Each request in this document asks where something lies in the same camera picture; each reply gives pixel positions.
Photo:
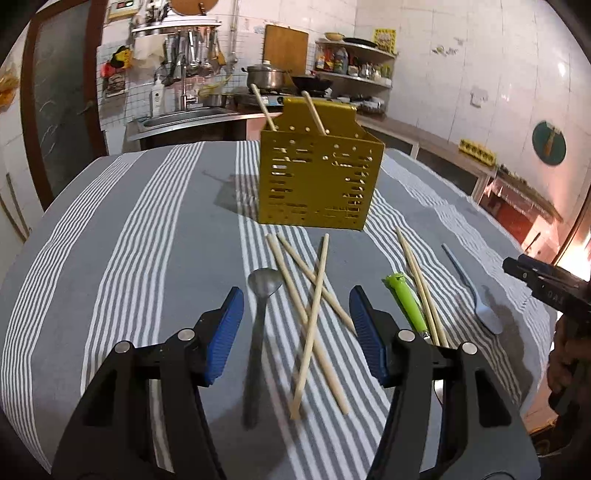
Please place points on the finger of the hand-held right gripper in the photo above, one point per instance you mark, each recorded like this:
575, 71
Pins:
521, 270

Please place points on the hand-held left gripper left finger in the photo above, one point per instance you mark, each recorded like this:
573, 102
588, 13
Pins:
226, 332

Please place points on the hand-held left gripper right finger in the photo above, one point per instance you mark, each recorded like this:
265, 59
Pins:
364, 323

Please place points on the blue grey spoon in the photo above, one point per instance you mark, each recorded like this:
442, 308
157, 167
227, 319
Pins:
489, 318

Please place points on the wooden chopstick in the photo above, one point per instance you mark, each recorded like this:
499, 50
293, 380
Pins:
263, 108
286, 277
304, 369
419, 295
314, 113
442, 332
297, 258

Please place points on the metal spoon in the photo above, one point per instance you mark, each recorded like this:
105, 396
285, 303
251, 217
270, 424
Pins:
264, 282

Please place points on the yellow perforated utensil holder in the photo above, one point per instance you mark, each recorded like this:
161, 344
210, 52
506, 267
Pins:
318, 184

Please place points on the row of hanging kitchen utensils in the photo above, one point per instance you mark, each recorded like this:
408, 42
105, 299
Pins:
194, 55

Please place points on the person's right hand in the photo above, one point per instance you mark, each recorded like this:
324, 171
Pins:
561, 355

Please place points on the red wooden cabinet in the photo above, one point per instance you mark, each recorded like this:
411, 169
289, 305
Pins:
508, 212

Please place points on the grey white striped tablecloth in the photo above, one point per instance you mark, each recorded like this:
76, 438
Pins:
161, 258

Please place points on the yellow egg tray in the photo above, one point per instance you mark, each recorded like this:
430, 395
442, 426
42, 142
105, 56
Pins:
478, 152

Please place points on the kitchen counter cabinet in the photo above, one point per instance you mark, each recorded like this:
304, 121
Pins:
438, 143

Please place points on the steel kitchen sink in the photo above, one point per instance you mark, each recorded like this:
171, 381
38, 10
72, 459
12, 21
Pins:
184, 117

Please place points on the pile of white dishes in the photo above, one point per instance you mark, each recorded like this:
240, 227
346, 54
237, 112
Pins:
364, 104

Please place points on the small steel pot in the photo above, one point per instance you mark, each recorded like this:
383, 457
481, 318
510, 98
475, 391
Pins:
214, 100

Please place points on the steel faucet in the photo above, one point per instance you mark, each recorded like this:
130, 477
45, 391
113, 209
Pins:
184, 97

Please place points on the steel corner shelf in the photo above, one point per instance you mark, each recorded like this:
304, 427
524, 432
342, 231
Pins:
369, 83

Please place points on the steel gas stove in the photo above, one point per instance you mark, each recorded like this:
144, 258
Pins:
286, 95

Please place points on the white soap bottle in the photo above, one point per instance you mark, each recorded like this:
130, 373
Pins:
157, 99

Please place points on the black wok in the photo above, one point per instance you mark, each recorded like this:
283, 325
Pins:
311, 82

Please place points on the steel cooking pot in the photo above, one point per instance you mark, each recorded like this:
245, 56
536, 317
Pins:
265, 78

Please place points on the row of condiment bottles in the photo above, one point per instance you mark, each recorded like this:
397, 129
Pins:
339, 60

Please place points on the black flat pan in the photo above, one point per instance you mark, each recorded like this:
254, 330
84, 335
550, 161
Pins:
360, 42

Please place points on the brown frosted glass door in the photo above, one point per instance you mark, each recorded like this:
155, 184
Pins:
64, 101

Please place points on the red yellow hanging bags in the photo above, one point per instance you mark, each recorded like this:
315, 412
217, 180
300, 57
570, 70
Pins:
117, 69

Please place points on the rectangular wooden cutting board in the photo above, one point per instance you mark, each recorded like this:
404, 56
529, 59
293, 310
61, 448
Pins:
286, 48

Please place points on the beige bowl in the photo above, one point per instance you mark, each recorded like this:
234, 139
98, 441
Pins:
333, 36

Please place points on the white hanging cloth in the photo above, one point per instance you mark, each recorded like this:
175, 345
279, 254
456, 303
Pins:
147, 48

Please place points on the round wooden lid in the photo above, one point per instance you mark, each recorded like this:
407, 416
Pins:
194, 5

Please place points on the hanging orange bag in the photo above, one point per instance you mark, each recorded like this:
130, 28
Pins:
8, 85

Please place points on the green round wall decoration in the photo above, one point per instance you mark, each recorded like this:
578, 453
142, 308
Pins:
549, 143

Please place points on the wall hooks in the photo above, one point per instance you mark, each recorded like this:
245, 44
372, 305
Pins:
445, 50

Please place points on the yellow wall poster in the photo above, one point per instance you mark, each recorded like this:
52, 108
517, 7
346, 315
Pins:
384, 39

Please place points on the metal wall pipe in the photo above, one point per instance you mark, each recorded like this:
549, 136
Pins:
234, 27

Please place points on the steel wall rack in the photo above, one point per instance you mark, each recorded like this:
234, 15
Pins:
175, 24

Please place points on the wall meter box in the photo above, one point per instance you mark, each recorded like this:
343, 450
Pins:
123, 7

